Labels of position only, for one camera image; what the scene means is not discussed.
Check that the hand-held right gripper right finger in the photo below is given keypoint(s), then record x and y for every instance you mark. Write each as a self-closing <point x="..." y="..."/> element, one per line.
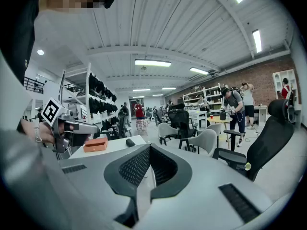
<point x="168" y="166"/>

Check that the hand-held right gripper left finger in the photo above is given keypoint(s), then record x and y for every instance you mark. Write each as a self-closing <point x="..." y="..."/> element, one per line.
<point x="134" y="166"/>

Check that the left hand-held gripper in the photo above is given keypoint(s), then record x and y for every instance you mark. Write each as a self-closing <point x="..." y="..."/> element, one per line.
<point x="60" y="126"/>

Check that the person's left forearm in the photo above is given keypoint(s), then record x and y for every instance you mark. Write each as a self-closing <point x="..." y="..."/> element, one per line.
<point x="27" y="130"/>

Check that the person's left hand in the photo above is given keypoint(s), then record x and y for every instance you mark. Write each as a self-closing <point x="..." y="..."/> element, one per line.
<point x="46" y="133"/>

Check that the orange cardboard box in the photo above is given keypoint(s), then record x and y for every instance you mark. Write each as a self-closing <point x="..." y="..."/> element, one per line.
<point x="95" y="145"/>

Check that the black mesh office chair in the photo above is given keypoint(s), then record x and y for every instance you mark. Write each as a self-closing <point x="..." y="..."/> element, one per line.
<point x="123" y="126"/>
<point x="268" y="138"/>
<point x="180" y="118"/>

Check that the grey shell chair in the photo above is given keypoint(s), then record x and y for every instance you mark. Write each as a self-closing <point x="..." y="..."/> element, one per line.
<point x="204" y="140"/>
<point x="166" y="130"/>
<point x="216" y="128"/>

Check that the row of black bags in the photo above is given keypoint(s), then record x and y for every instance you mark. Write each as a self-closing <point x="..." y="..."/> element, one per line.
<point x="100" y="92"/>

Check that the checkered cloth table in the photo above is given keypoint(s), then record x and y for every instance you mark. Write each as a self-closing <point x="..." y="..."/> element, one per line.
<point x="142" y="124"/>

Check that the white metal shelf rack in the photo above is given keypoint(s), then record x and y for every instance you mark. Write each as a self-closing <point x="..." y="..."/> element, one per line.
<point x="87" y="80"/>

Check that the white desk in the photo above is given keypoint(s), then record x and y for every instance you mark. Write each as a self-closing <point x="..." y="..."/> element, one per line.
<point x="197" y="115"/>

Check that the white wrist band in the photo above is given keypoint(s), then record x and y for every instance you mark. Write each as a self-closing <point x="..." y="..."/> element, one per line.
<point x="36" y="133"/>

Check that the round wooden table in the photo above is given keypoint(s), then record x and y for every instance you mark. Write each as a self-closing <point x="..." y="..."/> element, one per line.
<point x="219" y="121"/>

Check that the black container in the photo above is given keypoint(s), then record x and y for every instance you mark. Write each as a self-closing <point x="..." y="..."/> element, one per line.
<point x="222" y="117"/>

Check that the black balcony railing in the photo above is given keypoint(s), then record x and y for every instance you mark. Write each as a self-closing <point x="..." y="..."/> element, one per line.
<point x="33" y="85"/>

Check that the small yellow object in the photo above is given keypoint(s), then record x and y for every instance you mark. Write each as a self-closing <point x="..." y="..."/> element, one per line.
<point x="247" y="166"/>

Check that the white open shelf unit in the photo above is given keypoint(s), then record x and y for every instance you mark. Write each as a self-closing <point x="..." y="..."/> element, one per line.
<point x="211" y="92"/>

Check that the round ceiling light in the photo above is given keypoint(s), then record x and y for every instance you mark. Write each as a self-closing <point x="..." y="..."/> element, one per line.
<point x="40" y="52"/>

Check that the person's black shirt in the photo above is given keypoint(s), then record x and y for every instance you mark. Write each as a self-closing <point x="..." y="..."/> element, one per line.
<point x="21" y="44"/>

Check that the white arched cabinet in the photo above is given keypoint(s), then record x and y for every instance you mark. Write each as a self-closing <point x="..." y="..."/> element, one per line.
<point x="280" y="80"/>

